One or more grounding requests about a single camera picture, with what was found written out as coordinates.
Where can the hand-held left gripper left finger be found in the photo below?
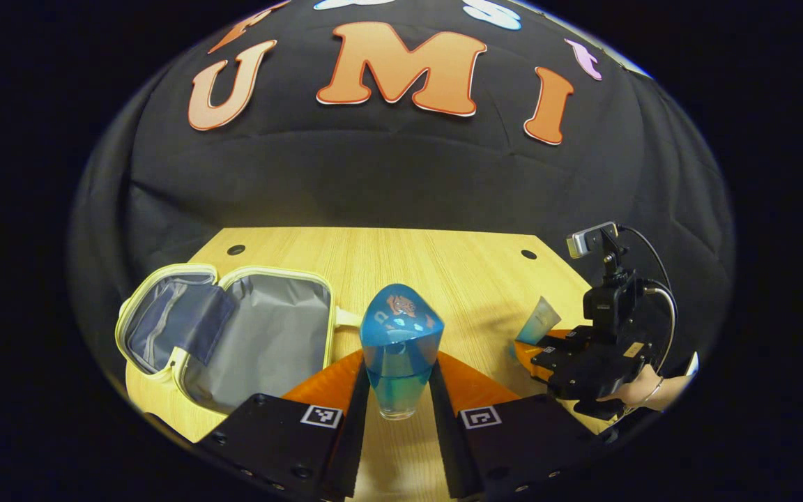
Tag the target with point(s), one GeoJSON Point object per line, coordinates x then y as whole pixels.
{"type": "Point", "coordinates": [353, 432]}

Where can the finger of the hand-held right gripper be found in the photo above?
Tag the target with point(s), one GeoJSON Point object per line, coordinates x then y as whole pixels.
{"type": "Point", "coordinates": [555, 359]}
{"type": "Point", "coordinates": [565, 338]}

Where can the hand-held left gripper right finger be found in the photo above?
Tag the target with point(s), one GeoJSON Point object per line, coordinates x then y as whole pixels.
{"type": "Point", "coordinates": [447, 432]}

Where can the white and blue cream tube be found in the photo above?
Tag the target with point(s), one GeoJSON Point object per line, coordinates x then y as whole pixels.
{"type": "Point", "coordinates": [539, 322]}

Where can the blue skin care bottle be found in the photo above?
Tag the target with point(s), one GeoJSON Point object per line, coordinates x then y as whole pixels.
{"type": "Point", "coordinates": [401, 341]}

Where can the pale green small suitcase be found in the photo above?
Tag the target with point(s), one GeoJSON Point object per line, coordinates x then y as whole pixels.
{"type": "Point", "coordinates": [262, 335]}

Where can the black backdrop cloth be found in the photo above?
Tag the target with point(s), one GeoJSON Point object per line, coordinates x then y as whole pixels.
{"type": "Point", "coordinates": [387, 174]}

